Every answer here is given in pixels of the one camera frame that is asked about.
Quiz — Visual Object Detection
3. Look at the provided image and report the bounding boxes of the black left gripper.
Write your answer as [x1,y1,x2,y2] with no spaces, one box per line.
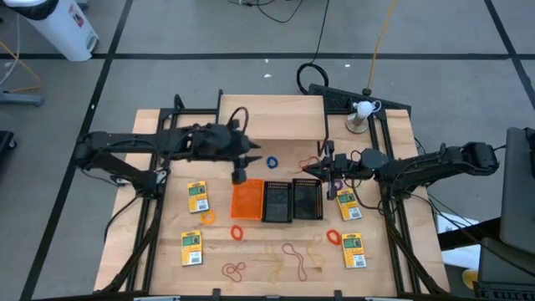
[194,120,263,185]

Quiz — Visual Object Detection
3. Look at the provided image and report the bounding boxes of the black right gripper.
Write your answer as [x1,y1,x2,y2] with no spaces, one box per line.
[302,140,361,201]

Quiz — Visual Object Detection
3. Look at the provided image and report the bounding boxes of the red rubber band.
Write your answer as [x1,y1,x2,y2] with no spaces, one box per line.
[221,262,247,283]
[281,242,308,283]
[298,155,321,172]

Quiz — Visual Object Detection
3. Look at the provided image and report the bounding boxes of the black plastic basket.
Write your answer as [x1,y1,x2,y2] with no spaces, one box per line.
[292,177,324,222]
[262,180,293,223]

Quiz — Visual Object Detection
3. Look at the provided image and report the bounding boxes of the orange plastic basket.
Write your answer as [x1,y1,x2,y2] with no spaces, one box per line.
[230,178,265,221]

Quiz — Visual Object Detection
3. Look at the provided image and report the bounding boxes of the yellow blister card pack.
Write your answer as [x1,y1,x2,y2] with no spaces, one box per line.
[335,187,364,222]
[180,230,204,268]
[340,232,368,269]
[186,180,211,214]

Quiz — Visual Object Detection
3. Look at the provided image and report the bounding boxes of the yellow rubber band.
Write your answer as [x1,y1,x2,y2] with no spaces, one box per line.
[305,233,327,268]
[265,246,286,283]

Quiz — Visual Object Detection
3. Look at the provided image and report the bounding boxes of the wooden shelf riser black legs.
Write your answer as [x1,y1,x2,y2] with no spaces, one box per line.
[215,89,331,158]

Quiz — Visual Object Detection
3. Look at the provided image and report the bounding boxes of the black perforated panel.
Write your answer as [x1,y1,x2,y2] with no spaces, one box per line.
[308,83,413,116]

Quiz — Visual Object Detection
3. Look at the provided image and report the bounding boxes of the white bulb lamp metal base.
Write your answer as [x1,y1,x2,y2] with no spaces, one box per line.
[344,99,384,135]

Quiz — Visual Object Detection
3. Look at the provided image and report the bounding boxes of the white paper sheet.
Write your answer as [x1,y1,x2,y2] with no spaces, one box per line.
[434,211,482,268]

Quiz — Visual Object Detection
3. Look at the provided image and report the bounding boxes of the yellow round object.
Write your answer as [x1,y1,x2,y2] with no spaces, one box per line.
[461,268,480,289]

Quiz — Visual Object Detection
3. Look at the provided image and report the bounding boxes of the grey metal box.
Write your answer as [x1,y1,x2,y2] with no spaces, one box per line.
[499,126,535,257]

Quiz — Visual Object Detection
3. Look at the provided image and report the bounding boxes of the dark grey equipment box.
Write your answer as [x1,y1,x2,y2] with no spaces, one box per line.
[474,237,535,301]

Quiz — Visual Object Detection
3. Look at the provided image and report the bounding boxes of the white cylindrical bin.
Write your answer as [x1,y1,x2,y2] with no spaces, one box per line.
[3,0,100,63]

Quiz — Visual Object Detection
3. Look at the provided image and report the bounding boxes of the grey stand base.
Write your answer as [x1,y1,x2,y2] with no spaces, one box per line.
[0,90,45,108]

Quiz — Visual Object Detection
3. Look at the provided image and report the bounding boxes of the black floor object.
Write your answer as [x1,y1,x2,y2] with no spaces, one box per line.
[0,130,18,166]

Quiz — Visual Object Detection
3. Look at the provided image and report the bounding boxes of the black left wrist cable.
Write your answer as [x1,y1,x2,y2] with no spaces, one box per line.
[225,106,251,137]

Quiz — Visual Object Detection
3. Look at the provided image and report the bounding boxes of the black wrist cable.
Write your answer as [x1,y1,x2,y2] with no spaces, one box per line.
[225,106,251,137]
[349,150,384,211]

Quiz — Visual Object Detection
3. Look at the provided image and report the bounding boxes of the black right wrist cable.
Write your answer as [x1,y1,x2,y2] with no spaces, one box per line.
[349,150,384,211]

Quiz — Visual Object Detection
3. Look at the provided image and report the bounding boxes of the black metal rig frame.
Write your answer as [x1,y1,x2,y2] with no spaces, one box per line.
[94,94,451,301]

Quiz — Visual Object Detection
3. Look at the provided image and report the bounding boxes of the black hanging cable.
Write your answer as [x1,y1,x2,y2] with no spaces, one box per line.
[295,0,331,96]

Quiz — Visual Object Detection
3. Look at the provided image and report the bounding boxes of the yellow hanging cable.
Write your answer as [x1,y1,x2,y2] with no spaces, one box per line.
[361,0,398,96]

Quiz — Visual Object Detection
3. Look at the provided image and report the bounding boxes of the black floor cable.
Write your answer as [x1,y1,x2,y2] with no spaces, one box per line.
[227,0,303,24]

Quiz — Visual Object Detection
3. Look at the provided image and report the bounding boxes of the black table side cable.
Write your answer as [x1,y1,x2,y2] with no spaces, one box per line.
[103,194,141,244]

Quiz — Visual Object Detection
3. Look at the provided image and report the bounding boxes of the yellow floor cable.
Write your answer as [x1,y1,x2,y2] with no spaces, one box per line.
[0,39,43,94]

